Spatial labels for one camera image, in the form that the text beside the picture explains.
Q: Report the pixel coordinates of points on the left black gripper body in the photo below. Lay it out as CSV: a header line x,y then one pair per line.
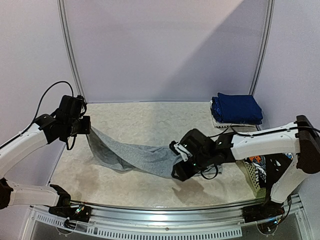
x,y
74,128

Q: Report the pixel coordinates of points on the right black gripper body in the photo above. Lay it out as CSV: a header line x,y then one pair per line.
x,y
184,162

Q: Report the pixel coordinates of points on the left aluminium corner post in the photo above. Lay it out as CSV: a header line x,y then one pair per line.
x,y
61,5

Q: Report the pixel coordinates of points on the right aluminium corner post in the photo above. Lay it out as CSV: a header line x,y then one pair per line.
x,y
263,45

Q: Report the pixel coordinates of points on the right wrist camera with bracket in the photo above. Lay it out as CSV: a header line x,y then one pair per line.
x,y
179,149

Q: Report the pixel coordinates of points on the folded blue garment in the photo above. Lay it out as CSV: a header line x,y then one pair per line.
x,y
236,109

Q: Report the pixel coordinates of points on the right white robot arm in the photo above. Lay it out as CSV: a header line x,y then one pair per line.
x,y
291,152

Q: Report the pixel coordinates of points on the grey tank top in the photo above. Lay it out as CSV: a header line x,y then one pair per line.
x,y
121,157

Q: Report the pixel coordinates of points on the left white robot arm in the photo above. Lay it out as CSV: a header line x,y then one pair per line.
x,y
36,136

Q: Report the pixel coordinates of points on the white perforated laundry basket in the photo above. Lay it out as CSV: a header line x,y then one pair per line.
x,y
253,177

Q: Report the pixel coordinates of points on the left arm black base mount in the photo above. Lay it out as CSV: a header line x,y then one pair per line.
x,y
66,209

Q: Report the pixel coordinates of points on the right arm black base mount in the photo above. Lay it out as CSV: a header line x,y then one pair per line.
x,y
266,210

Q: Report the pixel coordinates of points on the aluminium front rail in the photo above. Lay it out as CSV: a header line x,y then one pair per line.
x,y
225,222

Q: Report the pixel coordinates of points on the aluminium corner post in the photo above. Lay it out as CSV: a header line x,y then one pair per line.
x,y
263,45
61,5

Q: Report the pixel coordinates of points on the colourful graphic print garment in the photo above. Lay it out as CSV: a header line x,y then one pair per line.
x,y
258,159

